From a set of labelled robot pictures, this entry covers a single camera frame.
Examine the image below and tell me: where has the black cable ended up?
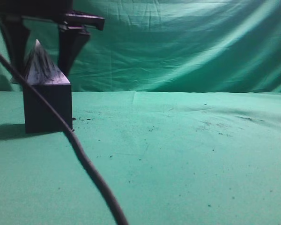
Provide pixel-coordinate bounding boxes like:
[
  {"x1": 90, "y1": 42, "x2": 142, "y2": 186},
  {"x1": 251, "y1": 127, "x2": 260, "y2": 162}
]
[{"x1": 0, "y1": 43, "x2": 129, "y2": 225}]

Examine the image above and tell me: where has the marbled purple white square pyramid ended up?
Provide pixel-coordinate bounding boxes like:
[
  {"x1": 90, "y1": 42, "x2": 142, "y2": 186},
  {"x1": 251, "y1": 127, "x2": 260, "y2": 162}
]
[{"x1": 22, "y1": 40, "x2": 70, "y2": 85}]

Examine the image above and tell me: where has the green table cloth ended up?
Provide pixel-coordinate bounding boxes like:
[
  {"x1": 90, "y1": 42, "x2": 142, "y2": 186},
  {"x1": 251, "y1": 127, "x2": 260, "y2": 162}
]
[{"x1": 0, "y1": 92, "x2": 281, "y2": 225}]

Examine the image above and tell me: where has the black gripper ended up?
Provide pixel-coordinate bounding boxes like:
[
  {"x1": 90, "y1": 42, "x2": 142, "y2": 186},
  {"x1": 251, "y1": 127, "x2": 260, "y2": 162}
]
[{"x1": 0, "y1": 0, "x2": 105, "y2": 76}]

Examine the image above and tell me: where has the green backdrop cloth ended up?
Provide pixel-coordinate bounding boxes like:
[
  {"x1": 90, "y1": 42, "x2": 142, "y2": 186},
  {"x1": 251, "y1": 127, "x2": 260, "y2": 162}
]
[{"x1": 0, "y1": 0, "x2": 281, "y2": 93}]

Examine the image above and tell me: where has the dark purple cube block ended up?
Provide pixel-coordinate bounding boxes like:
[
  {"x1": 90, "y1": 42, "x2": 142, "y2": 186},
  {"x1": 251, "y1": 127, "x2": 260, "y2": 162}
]
[{"x1": 23, "y1": 84, "x2": 73, "y2": 134}]

